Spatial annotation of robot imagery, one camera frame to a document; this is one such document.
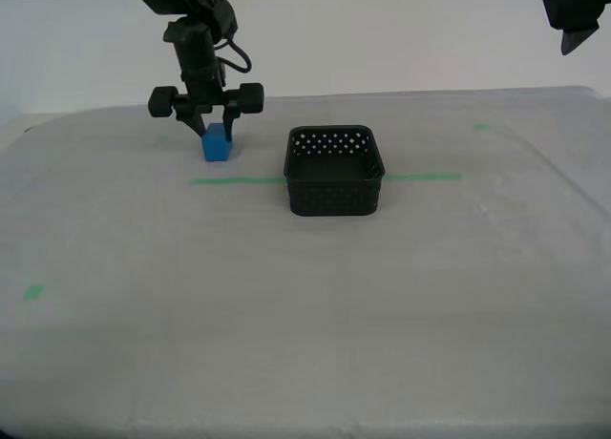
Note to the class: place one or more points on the black perforated plastic basket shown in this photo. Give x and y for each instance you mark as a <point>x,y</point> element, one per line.
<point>334,200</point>

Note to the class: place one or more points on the white table cloth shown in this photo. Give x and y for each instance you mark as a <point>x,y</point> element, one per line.
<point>305,291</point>

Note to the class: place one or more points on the long green tape strip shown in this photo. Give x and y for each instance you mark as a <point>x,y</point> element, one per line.
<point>229,181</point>

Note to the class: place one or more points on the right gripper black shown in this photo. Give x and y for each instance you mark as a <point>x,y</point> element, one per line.
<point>573,5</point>

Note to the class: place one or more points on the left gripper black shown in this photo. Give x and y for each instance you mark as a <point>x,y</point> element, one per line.
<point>200,71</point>

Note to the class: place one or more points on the blue block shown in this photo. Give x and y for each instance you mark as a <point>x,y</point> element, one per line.
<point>215,148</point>

